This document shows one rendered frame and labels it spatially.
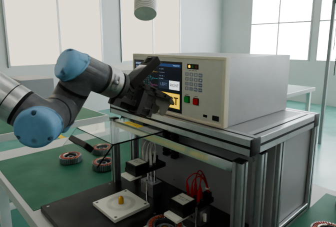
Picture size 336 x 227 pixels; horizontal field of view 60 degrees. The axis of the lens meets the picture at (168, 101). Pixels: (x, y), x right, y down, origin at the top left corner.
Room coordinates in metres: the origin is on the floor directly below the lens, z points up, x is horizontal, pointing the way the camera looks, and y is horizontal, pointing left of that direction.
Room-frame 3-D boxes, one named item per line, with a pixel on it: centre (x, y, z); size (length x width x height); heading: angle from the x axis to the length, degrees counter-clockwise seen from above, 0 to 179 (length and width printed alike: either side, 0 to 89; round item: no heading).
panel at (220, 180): (1.06, -0.10, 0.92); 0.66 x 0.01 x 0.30; 42
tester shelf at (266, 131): (1.10, -0.15, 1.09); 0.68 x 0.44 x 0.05; 42
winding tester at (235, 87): (1.10, -0.16, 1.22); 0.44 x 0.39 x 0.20; 42
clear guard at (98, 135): (0.98, 0.16, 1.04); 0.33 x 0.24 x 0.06; 132
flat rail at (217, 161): (0.96, 0.02, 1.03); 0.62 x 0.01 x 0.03; 42
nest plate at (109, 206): (0.98, 0.17, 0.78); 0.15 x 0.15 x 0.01; 42
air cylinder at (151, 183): (1.08, 0.07, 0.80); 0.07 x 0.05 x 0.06; 42
